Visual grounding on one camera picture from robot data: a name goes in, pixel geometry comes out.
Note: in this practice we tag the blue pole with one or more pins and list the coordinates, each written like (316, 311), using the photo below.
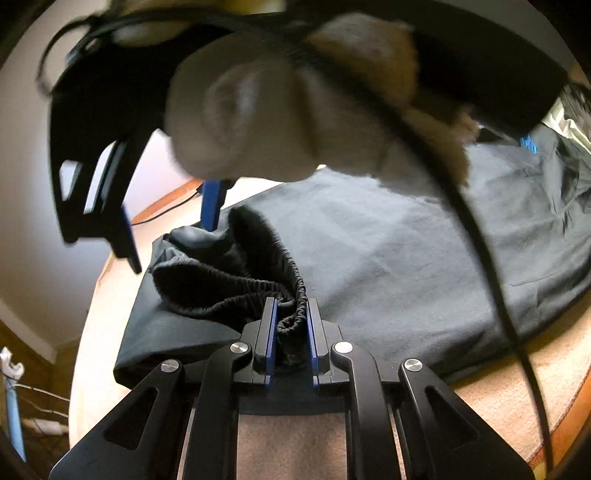
(16, 415)

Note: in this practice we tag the green patterned white throw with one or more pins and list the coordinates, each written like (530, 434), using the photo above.
(561, 120)

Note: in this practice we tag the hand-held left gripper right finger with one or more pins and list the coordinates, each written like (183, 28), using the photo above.
(313, 332)

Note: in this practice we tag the white power strip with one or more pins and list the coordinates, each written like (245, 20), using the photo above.
(46, 425)

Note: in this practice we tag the person's right hand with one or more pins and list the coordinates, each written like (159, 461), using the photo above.
(258, 115)

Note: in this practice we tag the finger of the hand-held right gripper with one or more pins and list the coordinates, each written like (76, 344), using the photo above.
(129, 235)
(211, 207)

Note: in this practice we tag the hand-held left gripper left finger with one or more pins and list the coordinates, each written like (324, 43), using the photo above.
(272, 332)

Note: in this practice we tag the dark grey pants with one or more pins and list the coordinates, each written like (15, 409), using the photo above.
(392, 254)

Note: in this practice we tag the white clip lamp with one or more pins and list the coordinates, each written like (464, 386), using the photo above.
(10, 362)

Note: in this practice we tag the beige blanket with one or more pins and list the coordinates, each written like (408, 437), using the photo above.
(485, 406)

